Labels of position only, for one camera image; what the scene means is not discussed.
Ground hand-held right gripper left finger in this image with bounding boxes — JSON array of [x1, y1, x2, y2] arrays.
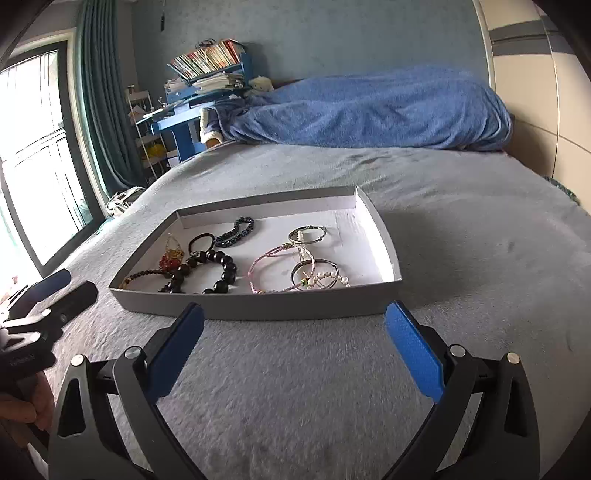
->
[[48, 302, 205, 480]]

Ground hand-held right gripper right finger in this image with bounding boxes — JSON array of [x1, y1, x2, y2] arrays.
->
[[383, 300, 541, 480]]

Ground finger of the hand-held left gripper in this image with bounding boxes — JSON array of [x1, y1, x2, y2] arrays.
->
[[52, 282, 99, 324], [7, 269, 73, 321]]

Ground thin dark bead bracelet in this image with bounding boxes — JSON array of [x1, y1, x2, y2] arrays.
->
[[120, 268, 173, 290]]

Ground pink cord bracelet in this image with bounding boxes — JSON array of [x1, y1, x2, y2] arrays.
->
[[248, 244, 320, 294]]

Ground grey cardboard box tray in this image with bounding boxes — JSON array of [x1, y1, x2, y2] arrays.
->
[[108, 185, 403, 322]]

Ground black hair tie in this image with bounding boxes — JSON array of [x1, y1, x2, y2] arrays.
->
[[188, 232, 218, 260]]

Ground white pearl bracelet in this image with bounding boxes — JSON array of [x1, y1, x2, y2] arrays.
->
[[299, 271, 351, 291]]

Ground thin silver bangle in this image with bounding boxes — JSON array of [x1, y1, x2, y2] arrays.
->
[[290, 259, 341, 288]]

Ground dark blue bead bracelet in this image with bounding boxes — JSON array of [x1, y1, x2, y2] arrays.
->
[[214, 216, 256, 248]]

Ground person's left hand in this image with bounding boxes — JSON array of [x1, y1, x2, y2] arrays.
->
[[0, 370, 57, 433]]

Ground white striped object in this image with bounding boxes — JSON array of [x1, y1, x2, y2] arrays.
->
[[106, 185, 145, 218]]

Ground window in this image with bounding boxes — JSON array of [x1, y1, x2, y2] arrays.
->
[[0, 38, 99, 296]]

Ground silver bangle with white bar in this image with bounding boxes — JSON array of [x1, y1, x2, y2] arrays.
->
[[288, 224, 328, 246]]

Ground blue desk with shelf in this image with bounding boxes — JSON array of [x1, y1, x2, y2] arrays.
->
[[149, 52, 256, 163]]

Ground teal curtain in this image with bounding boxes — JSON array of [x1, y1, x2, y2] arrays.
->
[[75, 0, 149, 198]]

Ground cream fleece cloth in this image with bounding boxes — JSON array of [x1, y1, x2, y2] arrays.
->
[[199, 106, 225, 145]]

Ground teal knit cloth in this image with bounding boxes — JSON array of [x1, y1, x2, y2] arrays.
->
[[549, 177, 581, 205]]

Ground blue fleece blanket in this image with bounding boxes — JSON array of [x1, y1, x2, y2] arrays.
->
[[203, 65, 513, 152]]

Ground stack of papers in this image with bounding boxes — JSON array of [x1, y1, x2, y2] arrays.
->
[[163, 71, 246, 92]]

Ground row of books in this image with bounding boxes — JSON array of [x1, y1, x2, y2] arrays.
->
[[167, 40, 247, 82]]

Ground white plush toy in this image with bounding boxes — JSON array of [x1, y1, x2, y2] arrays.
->
[[246, 76, 275, 98]]

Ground beige padded headboard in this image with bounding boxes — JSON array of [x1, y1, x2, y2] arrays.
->
[[475, 0, 591, 200]]

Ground large black bead bracelet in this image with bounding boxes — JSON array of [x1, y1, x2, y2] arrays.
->
[[157, 249, 239, 295]]

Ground white wire rack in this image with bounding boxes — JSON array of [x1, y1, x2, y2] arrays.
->
[[125, 85, 163, 179]]

